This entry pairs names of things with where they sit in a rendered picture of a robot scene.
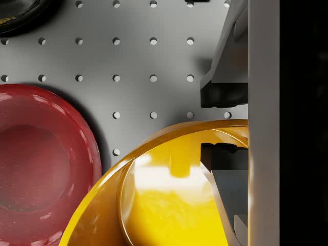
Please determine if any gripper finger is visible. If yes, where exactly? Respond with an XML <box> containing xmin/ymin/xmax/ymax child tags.
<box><xmin>200</xmin><ymin>142</ymin><xmax>249</xmax><ymax>246</ymax></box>
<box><xmin>199</xmin><ymin>0</ymin><xmax>249</xmax><ymax>109</ymax></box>

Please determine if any yellow bowl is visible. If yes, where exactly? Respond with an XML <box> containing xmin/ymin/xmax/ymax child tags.
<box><xmin>58</xmin><ymin>118</ymin><xmax>249</xmax><ymax>246</ymax></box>

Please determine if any red plate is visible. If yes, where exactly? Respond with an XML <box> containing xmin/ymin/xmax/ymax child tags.
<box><xmin>0</xmin><ymin>83</ymin><xmax>103</xmax><ymax>246</ymax></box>

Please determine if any black plate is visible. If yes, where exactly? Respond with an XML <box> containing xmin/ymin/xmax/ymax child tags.
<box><xmin>0</xmin><ymin>0</ymin><xmax>62</xmax><ymax>36</ymax></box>

